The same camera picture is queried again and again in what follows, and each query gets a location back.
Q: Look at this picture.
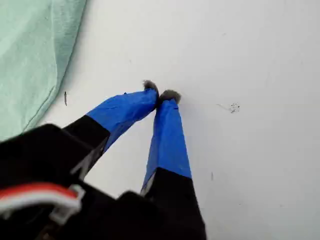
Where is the green t shirt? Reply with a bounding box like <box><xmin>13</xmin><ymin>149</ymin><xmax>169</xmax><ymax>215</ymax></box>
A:
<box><xmin>0</xmin><ymin>0</ymin><xmax>88</xmax><ymax>142</ymax></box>

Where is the arm red white wire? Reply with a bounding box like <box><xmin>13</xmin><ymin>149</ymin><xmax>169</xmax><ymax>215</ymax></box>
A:
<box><xmin>0</xmin><ymin>183</ymin><xmax>85</xmax><ymax>223</ymax></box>

